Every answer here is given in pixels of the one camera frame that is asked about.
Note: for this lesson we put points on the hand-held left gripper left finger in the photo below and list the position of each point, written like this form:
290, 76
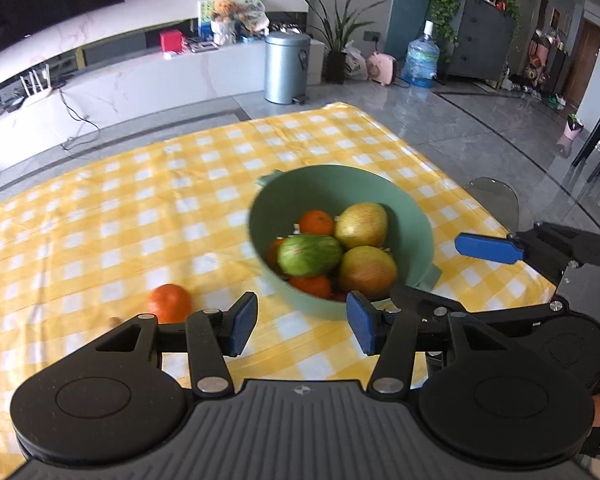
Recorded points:
242, 322

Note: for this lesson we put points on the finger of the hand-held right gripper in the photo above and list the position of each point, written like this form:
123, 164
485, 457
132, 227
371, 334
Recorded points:
510, 314
485, 249

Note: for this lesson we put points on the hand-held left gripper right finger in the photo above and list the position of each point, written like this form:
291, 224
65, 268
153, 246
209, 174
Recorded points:
362, 322

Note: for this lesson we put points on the green plastic bowl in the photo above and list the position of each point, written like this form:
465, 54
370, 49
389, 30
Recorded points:
330, 185

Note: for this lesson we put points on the red yellow apple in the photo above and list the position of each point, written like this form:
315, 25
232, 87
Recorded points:
367, 272

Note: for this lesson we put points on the green round fruit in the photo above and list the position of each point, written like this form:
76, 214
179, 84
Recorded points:
310, 255

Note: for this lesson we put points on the small pink plant pot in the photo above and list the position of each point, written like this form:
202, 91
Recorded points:
573, 129

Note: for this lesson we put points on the row of shoes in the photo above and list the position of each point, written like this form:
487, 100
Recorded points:
535, 92

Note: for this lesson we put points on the yellow checkered tablecloth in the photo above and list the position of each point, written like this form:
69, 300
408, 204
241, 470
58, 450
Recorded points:
130, 200

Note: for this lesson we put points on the blue water jug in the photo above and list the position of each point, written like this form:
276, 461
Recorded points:
422, 62

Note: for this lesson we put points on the hallway bouquet clutter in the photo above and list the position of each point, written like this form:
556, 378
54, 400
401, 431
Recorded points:
542, 57

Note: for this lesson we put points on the dark grey dresser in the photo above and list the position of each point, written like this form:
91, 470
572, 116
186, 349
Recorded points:
482, 40

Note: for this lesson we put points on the pink pig-shaped heater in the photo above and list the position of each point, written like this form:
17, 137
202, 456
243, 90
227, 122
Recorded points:
382, 66

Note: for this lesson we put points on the brown wooden door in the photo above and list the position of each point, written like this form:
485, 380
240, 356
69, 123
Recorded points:
585, 60

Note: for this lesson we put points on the white plastic bag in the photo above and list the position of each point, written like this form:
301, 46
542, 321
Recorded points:
354, 62

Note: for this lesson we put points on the tall-leaved potted plant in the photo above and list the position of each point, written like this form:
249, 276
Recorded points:
336, 60

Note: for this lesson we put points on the white marble television cabinet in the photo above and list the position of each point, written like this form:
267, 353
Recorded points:
155, 80

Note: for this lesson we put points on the grey metal trash can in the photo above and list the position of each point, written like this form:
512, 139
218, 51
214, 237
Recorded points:
286, 67

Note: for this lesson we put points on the flat silver box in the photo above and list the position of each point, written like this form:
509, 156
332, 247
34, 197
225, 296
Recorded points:
202, 46

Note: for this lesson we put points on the red box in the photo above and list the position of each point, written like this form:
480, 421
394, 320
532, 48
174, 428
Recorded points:
171, 42

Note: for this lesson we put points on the plush toy bouquet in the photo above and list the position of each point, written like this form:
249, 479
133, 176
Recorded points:
232, 17

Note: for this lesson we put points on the white router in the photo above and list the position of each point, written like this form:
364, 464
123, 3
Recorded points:
35, 82

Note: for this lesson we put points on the wall socket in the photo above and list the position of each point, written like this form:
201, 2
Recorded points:
371, 36

